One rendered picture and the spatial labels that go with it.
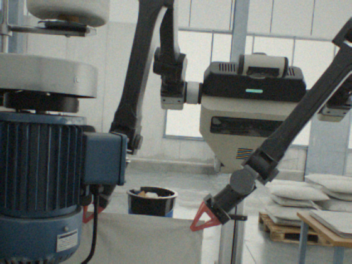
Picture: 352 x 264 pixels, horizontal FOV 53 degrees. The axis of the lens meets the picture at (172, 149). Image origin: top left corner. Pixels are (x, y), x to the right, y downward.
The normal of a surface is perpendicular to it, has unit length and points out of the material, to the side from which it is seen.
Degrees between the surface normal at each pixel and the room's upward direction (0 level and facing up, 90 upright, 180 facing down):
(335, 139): 90
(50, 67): 90
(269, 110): 40
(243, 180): 75
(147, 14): 98
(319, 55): 90
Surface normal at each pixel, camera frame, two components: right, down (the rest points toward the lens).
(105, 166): 0.40, 0.11
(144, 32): -0.22, 0.21
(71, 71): 0.76, 0.13
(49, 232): 0.59, 0.15
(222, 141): -0.10, 0.70
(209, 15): -0.01, 0.09
